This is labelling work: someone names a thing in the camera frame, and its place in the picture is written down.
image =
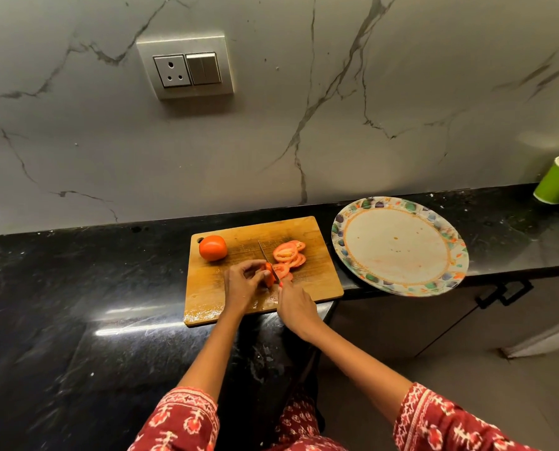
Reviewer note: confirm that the person's right hand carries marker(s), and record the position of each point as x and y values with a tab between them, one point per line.
299	312

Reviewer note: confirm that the person's left hand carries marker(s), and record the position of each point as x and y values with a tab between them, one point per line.
239	288

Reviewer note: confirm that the red tomato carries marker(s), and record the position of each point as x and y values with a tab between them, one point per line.
213	248
269	275

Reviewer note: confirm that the pile of tomato slices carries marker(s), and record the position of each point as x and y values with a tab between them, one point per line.
284	252

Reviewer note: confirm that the floral rimmed plate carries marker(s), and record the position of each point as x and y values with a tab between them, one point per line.
397	246

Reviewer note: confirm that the person's left forearm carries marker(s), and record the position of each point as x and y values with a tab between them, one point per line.
211	356

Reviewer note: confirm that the person's right forearm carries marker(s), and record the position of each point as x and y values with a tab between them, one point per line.
361	371

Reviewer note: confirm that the wooden cutting board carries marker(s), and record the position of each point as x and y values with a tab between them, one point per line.
322	274

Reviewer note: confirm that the brown lower cabinet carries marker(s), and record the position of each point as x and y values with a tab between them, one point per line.
401	321

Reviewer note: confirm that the red patterned tunic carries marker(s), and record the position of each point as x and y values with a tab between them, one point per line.
303	425

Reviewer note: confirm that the red patterned left sleeve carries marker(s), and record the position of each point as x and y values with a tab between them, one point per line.
176	420

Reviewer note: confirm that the red patterned sleeve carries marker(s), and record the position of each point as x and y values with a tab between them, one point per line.
448	422
176	420

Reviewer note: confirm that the red patterned right sleeve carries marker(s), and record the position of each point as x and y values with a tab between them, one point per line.
448	422

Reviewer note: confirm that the green paper cup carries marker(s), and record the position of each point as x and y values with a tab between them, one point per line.
557	180

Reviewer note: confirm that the wall socket and switch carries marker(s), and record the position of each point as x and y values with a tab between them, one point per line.
185	68

